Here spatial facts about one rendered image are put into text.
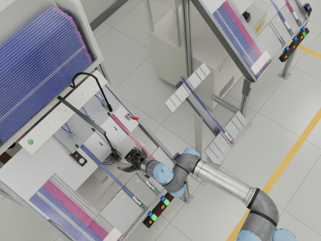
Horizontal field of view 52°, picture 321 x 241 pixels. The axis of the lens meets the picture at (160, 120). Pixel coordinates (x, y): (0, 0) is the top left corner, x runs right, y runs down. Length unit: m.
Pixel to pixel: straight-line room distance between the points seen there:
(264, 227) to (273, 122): 1.65
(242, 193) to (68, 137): 0.83
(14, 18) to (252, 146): 2.03
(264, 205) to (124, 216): 0.77
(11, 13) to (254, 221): 1.24
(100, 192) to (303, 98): 1.93
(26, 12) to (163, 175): 0.85
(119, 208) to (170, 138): 1.15
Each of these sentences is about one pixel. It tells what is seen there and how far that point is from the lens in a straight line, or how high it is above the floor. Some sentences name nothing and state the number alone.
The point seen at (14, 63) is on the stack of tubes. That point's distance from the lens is 1.30.
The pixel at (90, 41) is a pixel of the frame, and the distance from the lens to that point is 1.48.
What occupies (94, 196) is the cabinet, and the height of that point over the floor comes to 0.62.
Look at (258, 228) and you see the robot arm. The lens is 1.39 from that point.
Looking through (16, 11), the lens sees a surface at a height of 1.68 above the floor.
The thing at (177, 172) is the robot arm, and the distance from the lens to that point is 1.44.
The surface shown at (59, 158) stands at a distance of 1.67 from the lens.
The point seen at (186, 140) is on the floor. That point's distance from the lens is 2.80.
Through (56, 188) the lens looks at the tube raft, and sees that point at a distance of 1.68.
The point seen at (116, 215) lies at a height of 0.80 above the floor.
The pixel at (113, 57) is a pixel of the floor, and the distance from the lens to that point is 3.43.
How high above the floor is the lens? 2.51
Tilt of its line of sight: 60 degrees down
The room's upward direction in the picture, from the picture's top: 13 degrees counter-clockwise
